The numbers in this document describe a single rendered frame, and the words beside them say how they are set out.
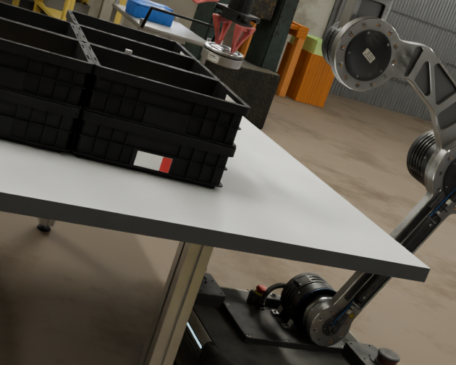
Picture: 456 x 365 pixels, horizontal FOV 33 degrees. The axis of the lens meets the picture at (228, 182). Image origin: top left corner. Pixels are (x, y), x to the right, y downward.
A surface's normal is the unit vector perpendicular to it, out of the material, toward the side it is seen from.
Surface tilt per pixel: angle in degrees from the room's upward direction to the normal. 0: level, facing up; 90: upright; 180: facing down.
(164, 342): 90
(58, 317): 0
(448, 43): 90
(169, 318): 90
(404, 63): 90
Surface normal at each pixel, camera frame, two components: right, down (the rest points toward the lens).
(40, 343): 0.32, -0.91
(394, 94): 0.34, 0.36
